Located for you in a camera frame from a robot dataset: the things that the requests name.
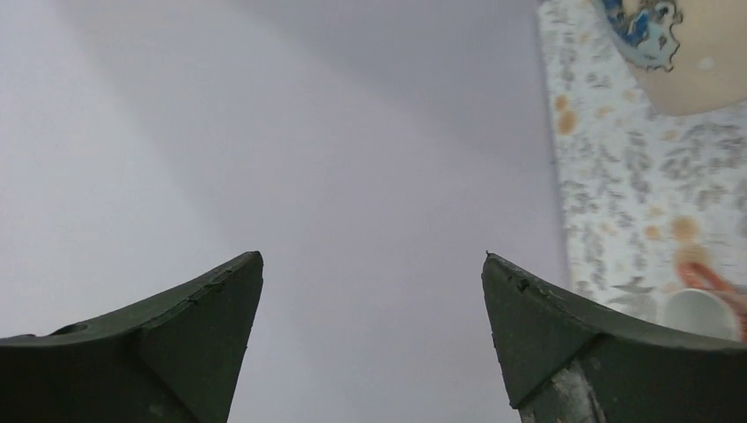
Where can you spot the cream floral mug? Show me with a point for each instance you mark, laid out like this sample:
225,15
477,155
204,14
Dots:
687,56

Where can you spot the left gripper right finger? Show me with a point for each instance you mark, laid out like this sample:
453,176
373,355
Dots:
565,358

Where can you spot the salmon pink floral mug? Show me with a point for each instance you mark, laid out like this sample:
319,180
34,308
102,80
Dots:
707,305

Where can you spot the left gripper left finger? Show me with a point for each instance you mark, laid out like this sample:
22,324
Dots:
173,357

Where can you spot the floral table mat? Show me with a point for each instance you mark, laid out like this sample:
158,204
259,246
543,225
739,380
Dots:
640,192

